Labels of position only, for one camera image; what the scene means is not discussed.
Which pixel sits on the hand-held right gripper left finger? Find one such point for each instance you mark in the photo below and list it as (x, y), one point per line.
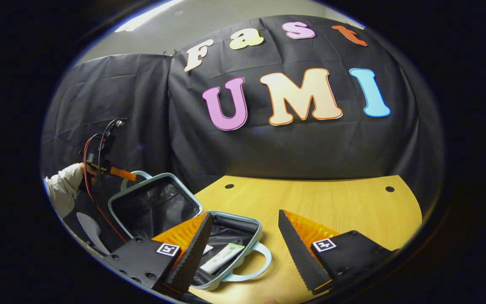
(194, 249)

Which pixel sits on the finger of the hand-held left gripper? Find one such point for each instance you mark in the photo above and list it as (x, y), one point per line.
(120, 173)

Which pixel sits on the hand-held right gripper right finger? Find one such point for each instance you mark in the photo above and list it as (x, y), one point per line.
(300, 253)

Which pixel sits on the white tube green cap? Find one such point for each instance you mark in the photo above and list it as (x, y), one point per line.
(207, 249)

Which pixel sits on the green and white tube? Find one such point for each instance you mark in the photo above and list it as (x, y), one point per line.
(222, 258)

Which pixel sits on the light blue suitcase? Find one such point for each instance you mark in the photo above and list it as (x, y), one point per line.
(154, 207)

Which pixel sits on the ceiling light panel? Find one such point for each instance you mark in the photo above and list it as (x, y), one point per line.
(150, 16)

